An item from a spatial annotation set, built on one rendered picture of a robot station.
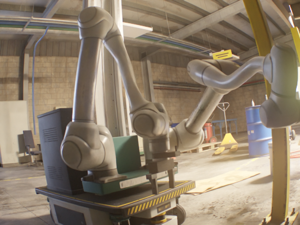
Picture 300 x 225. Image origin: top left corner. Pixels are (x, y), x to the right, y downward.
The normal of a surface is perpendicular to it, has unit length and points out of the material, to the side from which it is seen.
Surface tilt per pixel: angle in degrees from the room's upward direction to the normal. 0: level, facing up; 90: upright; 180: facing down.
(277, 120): 119
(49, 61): 90
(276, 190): 90
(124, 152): 90
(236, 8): 90
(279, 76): 105
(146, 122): 98
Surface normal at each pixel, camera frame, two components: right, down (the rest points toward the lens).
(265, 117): -0.90, 0.29
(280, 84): -0.68, 0.38
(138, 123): -0.09, 0.12
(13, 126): 0.70, -0.11
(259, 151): -0.60, 0.03
